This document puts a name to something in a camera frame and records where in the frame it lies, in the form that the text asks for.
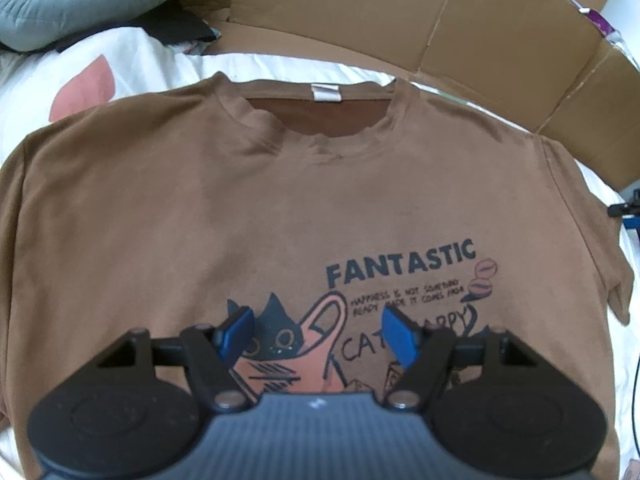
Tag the black cloth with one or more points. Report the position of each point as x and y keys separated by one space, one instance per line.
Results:
x=180 y=25

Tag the bear print bed sheet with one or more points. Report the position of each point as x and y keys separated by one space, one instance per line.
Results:
x=125 y=60

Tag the brown printed t-shirt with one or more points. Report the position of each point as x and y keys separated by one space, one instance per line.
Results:
x=200 y=200

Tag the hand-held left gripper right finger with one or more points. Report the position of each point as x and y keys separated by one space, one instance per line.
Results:
x=400 y=335

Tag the purple white refill pack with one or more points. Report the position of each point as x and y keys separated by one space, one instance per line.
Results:
x=599 y=21

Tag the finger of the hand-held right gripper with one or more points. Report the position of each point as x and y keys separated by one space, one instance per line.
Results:
x=622 y=208

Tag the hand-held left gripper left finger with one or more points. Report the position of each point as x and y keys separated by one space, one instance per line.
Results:
x=237 y=332

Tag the flattened cardboard sheet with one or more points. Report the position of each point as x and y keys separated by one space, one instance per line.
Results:
x=400 y=20

